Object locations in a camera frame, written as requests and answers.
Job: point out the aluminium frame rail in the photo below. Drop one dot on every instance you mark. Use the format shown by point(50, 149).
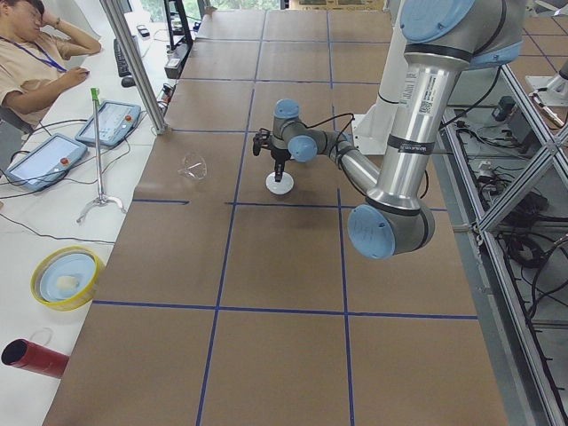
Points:
point(505, 179)

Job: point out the teach pendant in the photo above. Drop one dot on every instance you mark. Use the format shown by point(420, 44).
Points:
point(47, 163)
point(116, 121)

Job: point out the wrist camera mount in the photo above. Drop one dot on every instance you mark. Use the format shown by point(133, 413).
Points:
point(261, 141)

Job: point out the far teach pendant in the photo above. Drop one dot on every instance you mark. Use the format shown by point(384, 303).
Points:
point(116, 121)

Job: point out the clear glass funnel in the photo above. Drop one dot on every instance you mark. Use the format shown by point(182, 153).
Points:
point(193, 167)

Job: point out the green handled reacher stick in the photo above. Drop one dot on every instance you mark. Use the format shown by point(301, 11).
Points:
point(102, 199)

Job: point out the yellow tape roll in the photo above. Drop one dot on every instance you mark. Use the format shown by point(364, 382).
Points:
point(67, 278)

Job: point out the seated person beige shirt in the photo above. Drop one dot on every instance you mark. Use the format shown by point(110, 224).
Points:
point(35, 46)

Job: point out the near teach pendant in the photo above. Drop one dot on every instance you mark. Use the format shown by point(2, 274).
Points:
point(47, 163)

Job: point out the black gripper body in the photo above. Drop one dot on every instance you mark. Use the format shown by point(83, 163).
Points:
point(280, 155)

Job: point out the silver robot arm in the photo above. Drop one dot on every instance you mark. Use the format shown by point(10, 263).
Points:
point(443, 39)

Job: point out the brown paper table cover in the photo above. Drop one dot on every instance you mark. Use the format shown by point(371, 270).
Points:
point(223, 304)

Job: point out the aluminium frame post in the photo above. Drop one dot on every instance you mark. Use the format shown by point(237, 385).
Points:
point(122, 33)

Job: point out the black keyboard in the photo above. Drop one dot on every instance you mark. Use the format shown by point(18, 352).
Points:
point(120, 60)

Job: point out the black computer mouse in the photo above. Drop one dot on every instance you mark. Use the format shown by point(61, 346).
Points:
point(127, 81)

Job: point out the white mug lid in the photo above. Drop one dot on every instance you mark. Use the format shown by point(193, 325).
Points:
point(284, 186)

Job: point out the red cardboard tube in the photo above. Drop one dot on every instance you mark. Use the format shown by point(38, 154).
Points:
point(33, 357)

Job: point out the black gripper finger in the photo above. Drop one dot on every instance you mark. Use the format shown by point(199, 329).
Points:
point(279, 168)

